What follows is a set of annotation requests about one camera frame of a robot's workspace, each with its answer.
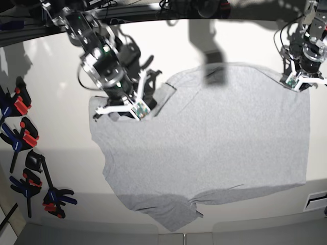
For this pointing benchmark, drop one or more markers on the gripper body left of image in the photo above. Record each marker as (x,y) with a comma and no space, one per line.
(125,84)

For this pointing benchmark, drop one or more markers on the gripper body right of image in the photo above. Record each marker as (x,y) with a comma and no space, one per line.
(305,63)

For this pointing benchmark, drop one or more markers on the grey T-shirt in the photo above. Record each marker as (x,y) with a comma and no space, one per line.
(219,134)

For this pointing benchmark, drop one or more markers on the blue orange bar clamp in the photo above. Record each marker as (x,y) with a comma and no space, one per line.
(16,104)
(22,140)
(28,187)

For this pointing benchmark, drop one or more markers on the upper blue orange bar clamp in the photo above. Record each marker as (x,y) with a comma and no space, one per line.
(16,104)

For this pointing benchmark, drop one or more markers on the large black bar clamp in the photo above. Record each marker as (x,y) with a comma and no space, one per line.
(54,198)

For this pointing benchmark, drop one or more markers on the black strip at table edge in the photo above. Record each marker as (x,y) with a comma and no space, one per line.
(8,216)

